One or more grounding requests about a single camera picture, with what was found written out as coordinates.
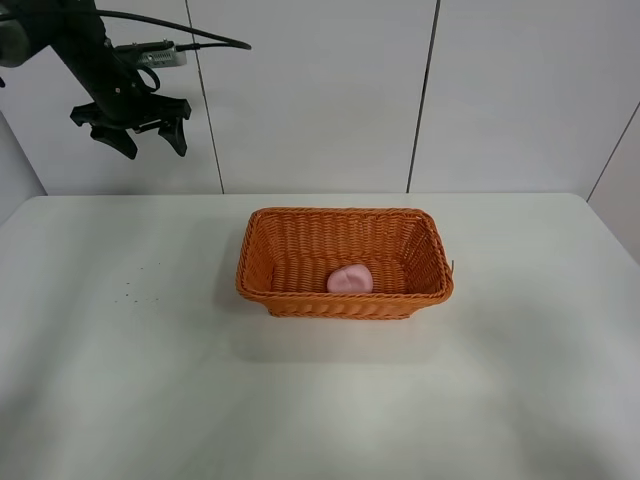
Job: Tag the pink peach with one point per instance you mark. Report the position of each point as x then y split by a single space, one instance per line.
351 279

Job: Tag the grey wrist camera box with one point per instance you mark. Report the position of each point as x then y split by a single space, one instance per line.
153 55

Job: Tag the orange woven basket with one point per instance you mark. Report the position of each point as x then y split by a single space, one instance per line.
288 254

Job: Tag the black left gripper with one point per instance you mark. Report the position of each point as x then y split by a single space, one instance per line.
121 99

